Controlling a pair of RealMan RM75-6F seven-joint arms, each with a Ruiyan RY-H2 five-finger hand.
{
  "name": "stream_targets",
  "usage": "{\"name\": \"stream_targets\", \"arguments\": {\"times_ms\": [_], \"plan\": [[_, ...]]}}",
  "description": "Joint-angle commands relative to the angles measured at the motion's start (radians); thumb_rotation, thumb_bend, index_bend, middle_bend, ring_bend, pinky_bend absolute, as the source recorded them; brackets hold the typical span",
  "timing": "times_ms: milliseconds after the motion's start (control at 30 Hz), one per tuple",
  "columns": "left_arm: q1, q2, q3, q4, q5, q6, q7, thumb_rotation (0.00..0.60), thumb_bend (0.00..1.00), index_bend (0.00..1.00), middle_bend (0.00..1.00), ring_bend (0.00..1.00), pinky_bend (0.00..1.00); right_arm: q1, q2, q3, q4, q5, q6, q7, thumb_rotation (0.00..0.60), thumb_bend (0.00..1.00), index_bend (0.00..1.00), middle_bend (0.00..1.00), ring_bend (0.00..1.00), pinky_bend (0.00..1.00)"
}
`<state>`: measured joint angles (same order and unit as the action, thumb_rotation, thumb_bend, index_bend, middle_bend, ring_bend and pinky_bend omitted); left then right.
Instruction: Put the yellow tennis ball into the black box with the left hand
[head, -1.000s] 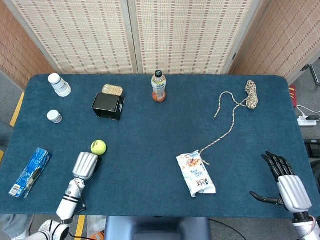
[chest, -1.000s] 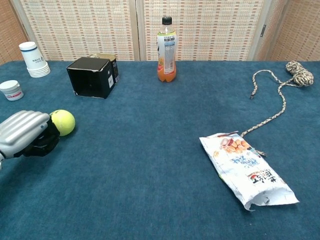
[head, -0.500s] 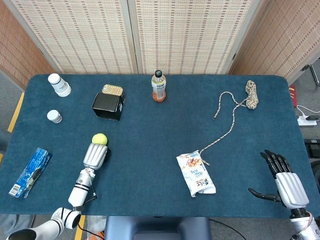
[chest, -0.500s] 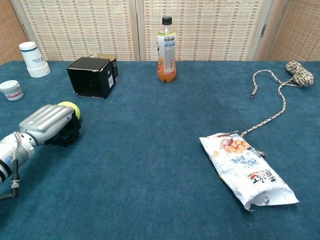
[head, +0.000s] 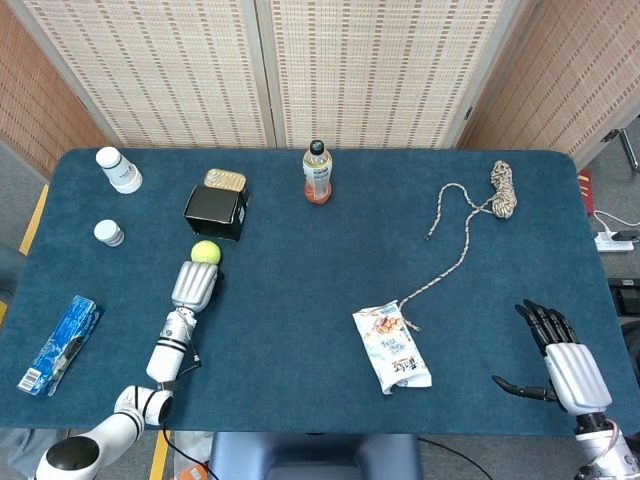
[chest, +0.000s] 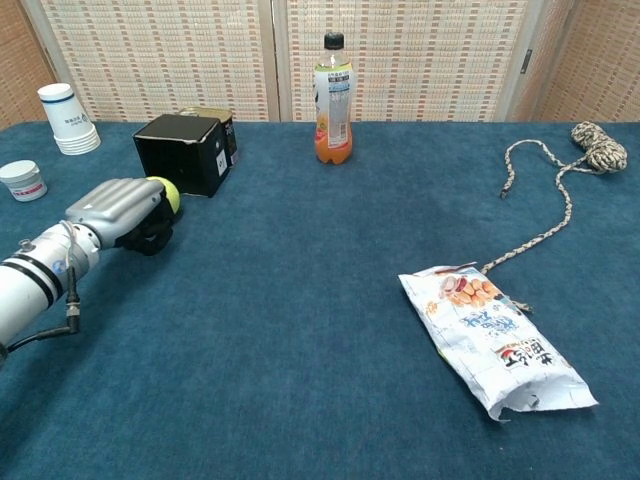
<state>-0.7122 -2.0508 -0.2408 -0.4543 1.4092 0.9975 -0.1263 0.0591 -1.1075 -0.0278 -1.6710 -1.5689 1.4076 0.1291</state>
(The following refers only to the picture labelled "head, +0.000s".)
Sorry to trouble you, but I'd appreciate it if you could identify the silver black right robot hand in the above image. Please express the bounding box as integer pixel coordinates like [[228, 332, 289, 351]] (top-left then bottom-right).
[[492, 298, 614, 415]]

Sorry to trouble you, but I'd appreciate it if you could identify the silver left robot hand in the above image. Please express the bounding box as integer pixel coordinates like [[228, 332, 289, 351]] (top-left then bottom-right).
[[170, 260, 225, 312]]

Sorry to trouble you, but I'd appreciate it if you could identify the yellow tennis ball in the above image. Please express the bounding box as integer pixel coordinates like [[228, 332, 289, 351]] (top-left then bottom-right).
[[190, 240, 223, 266]]

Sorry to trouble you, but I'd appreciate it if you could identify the black cardboard box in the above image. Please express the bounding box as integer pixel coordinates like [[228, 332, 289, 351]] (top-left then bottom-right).
[[182, 184, 251, 242]]

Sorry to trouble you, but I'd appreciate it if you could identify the black floor device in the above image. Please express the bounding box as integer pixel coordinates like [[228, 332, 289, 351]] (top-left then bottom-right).
[[612, 279, 640, 316]]

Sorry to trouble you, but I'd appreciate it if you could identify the small white plastic jar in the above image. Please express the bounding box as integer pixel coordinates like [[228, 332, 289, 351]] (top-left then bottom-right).
[[93, 219, 126, 248]]

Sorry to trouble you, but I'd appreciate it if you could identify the gold rectangular tin can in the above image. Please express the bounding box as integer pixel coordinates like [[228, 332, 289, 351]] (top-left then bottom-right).
[[203, 168, 249, 194]]

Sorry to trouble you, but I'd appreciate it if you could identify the blue table cloth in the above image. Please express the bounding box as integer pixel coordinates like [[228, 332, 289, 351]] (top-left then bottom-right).
[[0, 147, 640, 441]]

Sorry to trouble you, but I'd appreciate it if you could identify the white power strip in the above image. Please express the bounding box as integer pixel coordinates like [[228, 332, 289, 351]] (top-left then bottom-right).
[[594, 230, 636, 254]]

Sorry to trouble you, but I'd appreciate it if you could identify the large white bottle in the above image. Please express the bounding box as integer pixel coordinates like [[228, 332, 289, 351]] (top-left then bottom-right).
[[95, 146, 144, 195]]

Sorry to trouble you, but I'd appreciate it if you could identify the blue rectangular carton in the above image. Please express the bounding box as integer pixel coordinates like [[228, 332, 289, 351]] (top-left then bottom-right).
[[16, 294, 106, 398]]

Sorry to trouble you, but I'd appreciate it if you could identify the orange juice plastic bottle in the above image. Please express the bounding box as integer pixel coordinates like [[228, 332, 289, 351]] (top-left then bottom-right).
[[301, 140, 334, 206]]

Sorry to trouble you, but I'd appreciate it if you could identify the red yellow paper bag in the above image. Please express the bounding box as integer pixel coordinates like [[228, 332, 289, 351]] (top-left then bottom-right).
[[577, 168, 599, 217]]

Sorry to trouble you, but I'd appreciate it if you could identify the white snack bag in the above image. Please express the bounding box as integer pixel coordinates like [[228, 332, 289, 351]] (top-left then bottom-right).
[[351, 299, 433, 396]]

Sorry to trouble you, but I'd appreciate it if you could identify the light woven screen panel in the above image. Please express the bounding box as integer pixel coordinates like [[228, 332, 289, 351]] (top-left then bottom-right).
[[7, 0, 277, 150], [254, 0, 524, 150]]

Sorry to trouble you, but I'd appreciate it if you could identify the metal stand leg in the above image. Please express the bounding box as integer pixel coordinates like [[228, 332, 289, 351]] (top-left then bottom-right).
[[599, 127, 640, 176]]

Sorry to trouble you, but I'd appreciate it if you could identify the brown woven screen panel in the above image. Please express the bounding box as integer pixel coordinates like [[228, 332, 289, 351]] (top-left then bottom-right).
[[457, 0, 640, 171], [0, 4, 111, 179]]

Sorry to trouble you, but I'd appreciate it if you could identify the black floor cable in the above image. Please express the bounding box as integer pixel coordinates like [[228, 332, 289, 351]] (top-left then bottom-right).
[[417, 437, 494, 480]]

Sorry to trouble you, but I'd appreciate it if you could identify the white power cable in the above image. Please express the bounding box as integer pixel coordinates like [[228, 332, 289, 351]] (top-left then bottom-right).
[[592, 209, 640, 235]]

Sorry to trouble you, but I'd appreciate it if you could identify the beige braided rope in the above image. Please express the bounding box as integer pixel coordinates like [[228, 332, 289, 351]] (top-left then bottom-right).
[[399, 160, 518, 332]]

